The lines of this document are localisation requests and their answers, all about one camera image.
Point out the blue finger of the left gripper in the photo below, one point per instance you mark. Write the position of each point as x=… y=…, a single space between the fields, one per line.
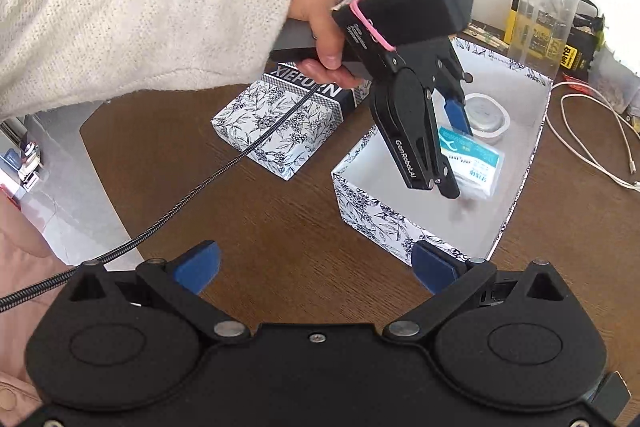
x=456 y=114
x=448 y=186

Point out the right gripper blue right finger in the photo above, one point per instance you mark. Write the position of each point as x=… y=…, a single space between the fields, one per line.
x=434 y=268

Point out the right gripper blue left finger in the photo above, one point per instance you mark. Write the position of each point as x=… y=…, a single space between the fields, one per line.
x=196 y=268

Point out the round white case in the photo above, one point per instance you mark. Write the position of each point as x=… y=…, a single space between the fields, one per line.
x=488 y=119

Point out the clear floss pick box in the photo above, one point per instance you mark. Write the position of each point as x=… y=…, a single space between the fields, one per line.
x=475 y=164

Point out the floral box lid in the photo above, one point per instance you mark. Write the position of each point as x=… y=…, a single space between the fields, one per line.
x=268 y=103

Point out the white knit sleeve forearm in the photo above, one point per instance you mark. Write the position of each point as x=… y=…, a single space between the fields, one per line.
x=64 y=52

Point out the person's left hand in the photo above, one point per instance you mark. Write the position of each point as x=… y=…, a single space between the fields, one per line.
x=327 y=68

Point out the yellow black package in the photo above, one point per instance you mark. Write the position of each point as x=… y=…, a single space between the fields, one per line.
x=585 y=39

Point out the clear water jug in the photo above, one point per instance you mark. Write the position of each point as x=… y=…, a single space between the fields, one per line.
x=550 y=1

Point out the clear lidded container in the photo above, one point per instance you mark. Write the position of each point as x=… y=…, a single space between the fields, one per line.
x=615 y=82

